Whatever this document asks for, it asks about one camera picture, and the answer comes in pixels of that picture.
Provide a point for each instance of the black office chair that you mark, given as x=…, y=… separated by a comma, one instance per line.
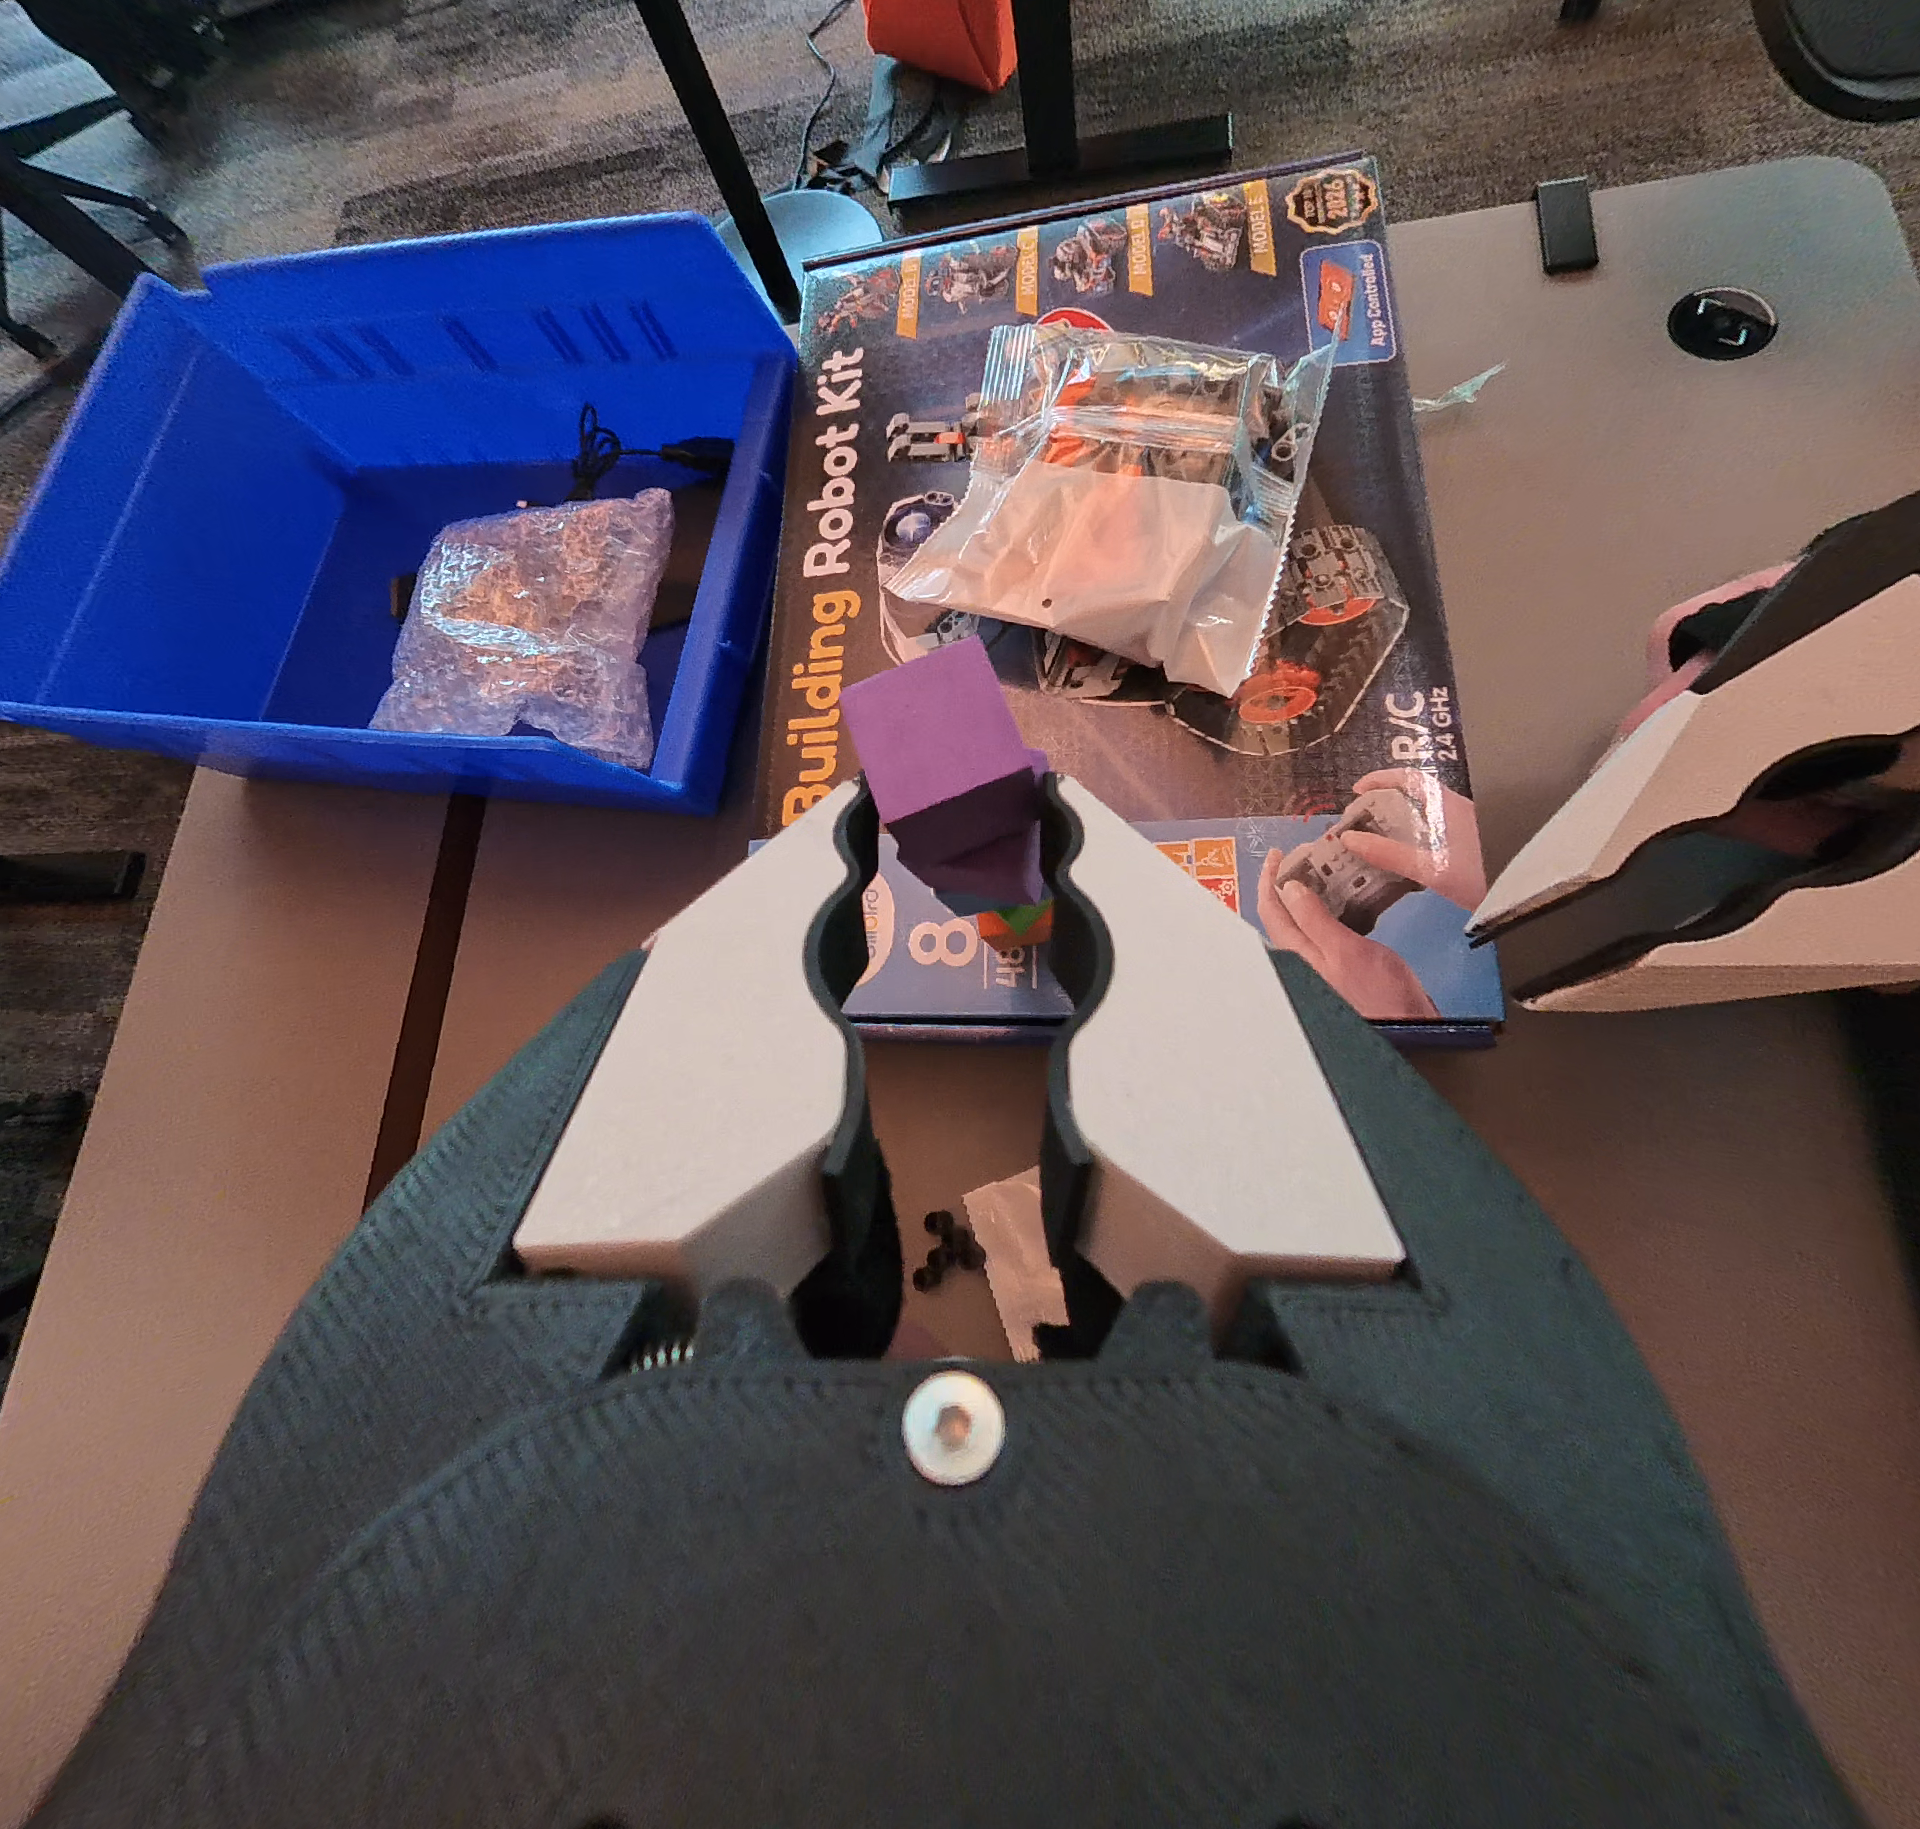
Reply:
x=1846, y=13

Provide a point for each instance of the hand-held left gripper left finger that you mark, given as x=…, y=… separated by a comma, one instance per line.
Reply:
x=704, y=1092

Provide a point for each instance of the black desk grommet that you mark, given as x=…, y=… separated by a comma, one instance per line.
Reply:
x=1726, y=319

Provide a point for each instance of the round grey-blue stand base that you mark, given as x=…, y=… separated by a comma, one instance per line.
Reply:
x=825, y=232

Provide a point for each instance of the clear bag of white parts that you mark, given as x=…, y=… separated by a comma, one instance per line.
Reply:
x=1108, y=555

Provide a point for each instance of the light blue foam cube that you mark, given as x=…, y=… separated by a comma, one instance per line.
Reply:
x=972, y=900

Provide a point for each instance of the dark cloth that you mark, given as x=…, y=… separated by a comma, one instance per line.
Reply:
x=908, y=121

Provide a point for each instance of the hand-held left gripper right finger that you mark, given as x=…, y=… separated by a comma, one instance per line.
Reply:
x=1216, y=1092

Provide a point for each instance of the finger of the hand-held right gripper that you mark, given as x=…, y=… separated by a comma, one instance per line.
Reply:
x=1726, y=736
x=1771, y=960

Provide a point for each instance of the green foam cube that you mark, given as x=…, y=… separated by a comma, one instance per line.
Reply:
x=1029, y=913

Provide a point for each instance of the black desk clamp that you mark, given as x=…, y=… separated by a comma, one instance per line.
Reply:
x=1565, y=223

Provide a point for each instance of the person's right hand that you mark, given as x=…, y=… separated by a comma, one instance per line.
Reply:
x=1662, y=688

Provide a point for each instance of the bubble wrap packet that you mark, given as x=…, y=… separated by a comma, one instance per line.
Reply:
x=523, y=631

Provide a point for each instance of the black pole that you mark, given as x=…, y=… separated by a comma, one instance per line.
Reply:
x=704, y=121

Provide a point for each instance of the black ball connector piece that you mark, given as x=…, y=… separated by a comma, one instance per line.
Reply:
x=945, y=1253

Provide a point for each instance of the orange foam cube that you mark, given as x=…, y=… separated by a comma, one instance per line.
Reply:
x=1010, y=938

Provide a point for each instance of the clear bag black red parts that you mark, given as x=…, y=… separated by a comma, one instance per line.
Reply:
x=1011, y=1246

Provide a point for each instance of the black floor stand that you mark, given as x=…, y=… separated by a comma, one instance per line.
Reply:
x=1049, y=61

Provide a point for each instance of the blue robot kit box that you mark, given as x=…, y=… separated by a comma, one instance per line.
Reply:
x=1352, y=661

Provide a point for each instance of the purple foam cube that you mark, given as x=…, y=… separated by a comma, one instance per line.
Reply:
x=937, y=751

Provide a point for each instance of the blue storage bin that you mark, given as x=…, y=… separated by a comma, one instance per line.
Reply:
x=224, y=540

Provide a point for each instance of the clear plastic scrap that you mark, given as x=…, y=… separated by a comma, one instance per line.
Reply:
x=1464, y=390

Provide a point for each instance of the grey desk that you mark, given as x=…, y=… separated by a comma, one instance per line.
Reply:
x=1650, y=1182

